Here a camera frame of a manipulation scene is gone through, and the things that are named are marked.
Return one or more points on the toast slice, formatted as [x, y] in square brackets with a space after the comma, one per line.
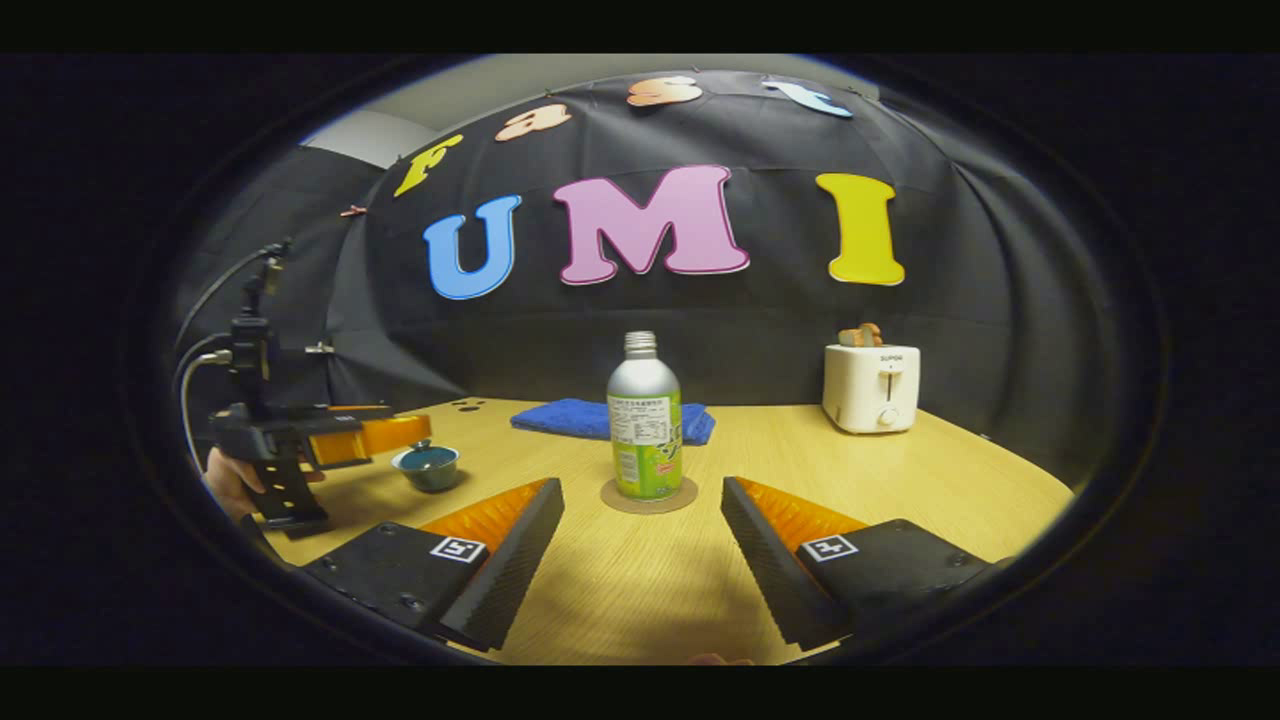
[860, 336]

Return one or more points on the blue folded towel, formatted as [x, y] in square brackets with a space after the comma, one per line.
[560, 420]

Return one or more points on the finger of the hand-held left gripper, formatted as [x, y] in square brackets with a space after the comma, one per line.
[385, 437]

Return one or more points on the silver water bottle green label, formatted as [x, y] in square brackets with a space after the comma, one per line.
[645, 410]

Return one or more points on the black backdrop cloth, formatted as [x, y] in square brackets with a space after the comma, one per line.
[700, 320]

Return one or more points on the teal teacup lid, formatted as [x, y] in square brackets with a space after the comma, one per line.
[428, 457]

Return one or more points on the teal teacup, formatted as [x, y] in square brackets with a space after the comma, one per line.
[428, 480]

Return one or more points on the white toaster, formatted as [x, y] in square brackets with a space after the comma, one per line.
[865, 395]

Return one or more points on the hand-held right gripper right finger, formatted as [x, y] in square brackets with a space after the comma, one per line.
[775, 565]

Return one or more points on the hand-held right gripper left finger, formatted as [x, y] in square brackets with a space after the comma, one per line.
[512, 565]

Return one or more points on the brown round coaster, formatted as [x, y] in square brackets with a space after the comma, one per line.
[615, 498]

